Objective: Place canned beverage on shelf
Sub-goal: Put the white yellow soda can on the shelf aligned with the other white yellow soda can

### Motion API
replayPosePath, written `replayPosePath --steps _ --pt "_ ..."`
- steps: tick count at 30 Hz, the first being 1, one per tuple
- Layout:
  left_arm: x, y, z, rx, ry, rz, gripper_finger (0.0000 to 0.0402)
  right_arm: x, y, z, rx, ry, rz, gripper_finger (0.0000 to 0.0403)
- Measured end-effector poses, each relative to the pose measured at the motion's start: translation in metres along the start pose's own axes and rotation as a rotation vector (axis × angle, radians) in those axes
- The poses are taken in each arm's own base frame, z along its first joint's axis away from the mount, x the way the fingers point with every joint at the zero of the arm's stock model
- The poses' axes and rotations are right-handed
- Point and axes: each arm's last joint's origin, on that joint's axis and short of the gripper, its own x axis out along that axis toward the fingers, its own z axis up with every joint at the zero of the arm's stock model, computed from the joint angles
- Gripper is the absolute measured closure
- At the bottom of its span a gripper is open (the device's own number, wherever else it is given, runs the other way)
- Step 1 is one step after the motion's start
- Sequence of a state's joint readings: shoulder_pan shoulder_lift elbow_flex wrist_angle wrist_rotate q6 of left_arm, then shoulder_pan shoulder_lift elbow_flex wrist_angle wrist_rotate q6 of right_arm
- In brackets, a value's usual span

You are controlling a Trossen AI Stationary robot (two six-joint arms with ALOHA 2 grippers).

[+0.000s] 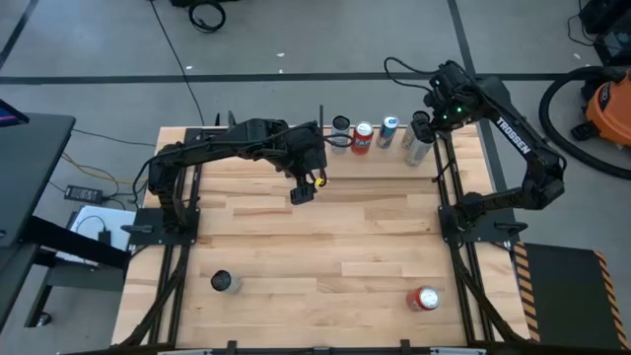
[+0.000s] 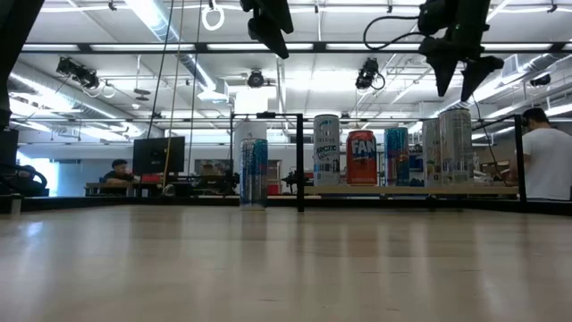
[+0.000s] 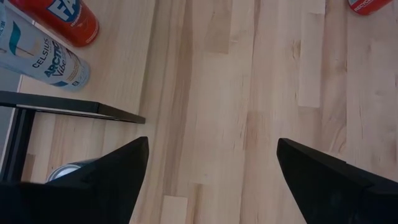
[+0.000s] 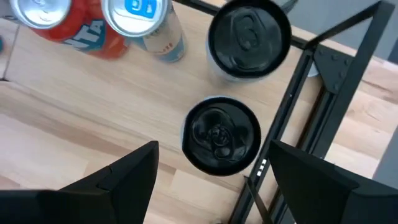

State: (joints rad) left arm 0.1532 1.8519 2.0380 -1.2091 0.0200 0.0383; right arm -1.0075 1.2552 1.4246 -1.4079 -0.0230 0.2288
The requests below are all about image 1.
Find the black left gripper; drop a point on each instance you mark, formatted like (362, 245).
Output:
(303, 148)

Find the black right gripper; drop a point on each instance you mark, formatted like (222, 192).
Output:
(453, 98)

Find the white Celsius Tropical Vibe can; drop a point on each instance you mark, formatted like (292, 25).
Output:
(419, 154)

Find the blue silver Red Bull can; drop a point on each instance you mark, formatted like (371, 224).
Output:
(389, 131)

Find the red Fanta soda can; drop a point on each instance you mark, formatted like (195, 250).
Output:
(363, 138)
(423, 298)

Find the white blue Celsius Arctic can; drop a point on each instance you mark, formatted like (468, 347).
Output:
(340, 134)

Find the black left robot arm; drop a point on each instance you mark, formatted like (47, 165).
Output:
(222, 143)

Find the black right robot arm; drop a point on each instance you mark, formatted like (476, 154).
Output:
(512, 135)

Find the raised wooden shelf board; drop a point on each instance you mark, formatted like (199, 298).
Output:
(365, 167)

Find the white beverage can black lid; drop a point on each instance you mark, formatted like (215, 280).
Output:
(226, 282)

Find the orange shop vacuum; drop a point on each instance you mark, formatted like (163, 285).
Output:
(543, 111)
(611, 111)

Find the white paper sheet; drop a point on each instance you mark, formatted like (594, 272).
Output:
(118, 219)

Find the silver aluminium bar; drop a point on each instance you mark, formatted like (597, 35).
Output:
(180, 352)
(458, 352)

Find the small black adapter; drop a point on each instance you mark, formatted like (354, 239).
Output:
(104, 237)

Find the black equipment case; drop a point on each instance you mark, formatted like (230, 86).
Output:
(611, 29)

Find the black mat hazard stripes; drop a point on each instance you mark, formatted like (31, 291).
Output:
(562, 296)

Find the black power brick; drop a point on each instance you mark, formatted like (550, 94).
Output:
(83, 193)

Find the black desk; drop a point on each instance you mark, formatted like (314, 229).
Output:
(29, 163)

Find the dark display screen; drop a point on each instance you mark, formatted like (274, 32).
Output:
(10, 116)

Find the black divider post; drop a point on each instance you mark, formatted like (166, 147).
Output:
(321, 112)

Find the short black post bracket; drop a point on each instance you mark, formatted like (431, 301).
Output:
(217, 120)
(231, 120)

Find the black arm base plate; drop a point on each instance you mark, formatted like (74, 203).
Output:
(488, 234)
(153, 239)

